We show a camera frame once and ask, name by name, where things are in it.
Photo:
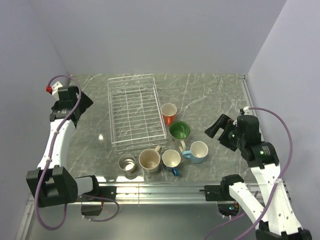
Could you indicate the green interior floral mug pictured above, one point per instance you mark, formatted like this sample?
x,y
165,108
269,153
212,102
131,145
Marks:
x,y
178,133

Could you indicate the stainless steel cup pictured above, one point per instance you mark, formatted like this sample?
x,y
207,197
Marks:
x,y
127,163

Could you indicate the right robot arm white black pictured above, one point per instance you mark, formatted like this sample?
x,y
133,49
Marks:
x,y
275,218

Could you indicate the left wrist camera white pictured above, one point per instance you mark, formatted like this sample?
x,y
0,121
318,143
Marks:
x,y
53,89

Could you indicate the dark blue faceted mug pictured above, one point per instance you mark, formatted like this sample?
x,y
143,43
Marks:
x,y
171,160

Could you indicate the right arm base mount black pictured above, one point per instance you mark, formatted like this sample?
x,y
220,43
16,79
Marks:
x,y
215,193

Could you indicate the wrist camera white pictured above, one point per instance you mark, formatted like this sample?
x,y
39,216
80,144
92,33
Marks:
x,y
245,110
53,89

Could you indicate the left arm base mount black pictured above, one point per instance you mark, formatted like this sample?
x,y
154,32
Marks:
x,y
100,195

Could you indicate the beige patterned mug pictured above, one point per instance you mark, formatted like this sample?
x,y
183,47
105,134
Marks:
x,y
150,159

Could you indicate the aluminium mounting rail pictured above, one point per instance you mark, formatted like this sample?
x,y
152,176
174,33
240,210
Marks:
x,y
141,211

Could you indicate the light blue mug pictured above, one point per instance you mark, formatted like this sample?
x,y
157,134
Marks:
x,y
197,152

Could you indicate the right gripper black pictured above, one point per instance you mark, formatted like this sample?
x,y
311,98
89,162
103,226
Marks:
x,y
224,121

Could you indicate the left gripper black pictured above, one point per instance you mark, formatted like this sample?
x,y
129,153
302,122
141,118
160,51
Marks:
x,y
85,102

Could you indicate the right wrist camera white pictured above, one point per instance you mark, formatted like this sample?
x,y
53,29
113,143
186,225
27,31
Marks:
x,y
245,110

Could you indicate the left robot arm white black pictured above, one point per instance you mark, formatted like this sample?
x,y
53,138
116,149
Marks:
x,y
50,183

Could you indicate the white wire dish rack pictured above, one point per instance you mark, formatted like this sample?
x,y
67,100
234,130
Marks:
x,y
135,116

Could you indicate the orange mug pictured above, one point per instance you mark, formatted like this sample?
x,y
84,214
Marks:
x,y
169,113

